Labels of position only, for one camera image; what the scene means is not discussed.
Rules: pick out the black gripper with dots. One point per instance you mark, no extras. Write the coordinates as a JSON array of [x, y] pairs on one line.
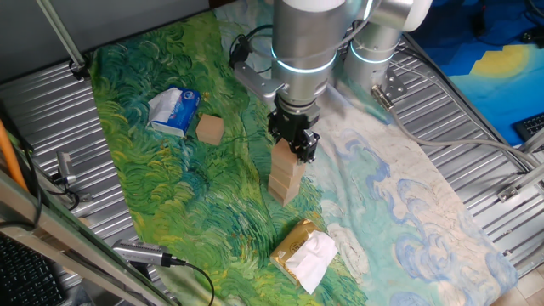
[[293, 123]]

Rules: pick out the large wooden cube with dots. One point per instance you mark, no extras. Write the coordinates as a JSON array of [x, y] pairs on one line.
[[282, 155], [210, 129], [289, 172], [282, 199], [281, 187]]

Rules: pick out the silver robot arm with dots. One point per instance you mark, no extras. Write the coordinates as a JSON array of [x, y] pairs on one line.
[[306, 42]]

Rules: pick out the gold tissue pack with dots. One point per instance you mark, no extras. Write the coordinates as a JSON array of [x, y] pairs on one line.
[[289, 248]]

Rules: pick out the green blue painted cloth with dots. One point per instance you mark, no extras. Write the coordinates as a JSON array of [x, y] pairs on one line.
[[212, 221]]

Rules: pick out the blue tissue pack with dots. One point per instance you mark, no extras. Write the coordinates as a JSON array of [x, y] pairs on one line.
[[180, 112]]

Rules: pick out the blue yellow patterned mat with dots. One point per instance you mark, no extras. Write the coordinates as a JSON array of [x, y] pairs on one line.
[[467, 25]]

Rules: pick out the black keyboard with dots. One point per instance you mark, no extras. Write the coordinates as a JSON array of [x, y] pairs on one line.
[[25, 276], [531, 125]]

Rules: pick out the grey stand pole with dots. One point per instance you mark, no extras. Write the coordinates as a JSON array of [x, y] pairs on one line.
[[64, 36]]

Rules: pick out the orange tube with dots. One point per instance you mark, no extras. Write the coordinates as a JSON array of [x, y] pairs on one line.
[[9, 153]]

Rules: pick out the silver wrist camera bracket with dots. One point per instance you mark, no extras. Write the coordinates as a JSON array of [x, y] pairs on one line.
[[255, 83]]

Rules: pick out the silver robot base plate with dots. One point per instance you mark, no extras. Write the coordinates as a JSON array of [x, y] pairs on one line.
[[395, 87]]

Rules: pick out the silver camera on frame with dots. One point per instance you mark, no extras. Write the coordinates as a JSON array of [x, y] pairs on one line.
[[136, 252]]

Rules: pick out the grey camera on stand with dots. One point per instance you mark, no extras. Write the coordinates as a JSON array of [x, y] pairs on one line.
[[66, 166]]

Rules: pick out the aluminium profile rail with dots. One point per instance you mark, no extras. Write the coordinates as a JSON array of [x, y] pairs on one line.
[[520, 183]]

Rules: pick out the aluminium frame beam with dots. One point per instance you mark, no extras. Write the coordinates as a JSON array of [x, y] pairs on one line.
[[64, 229]]

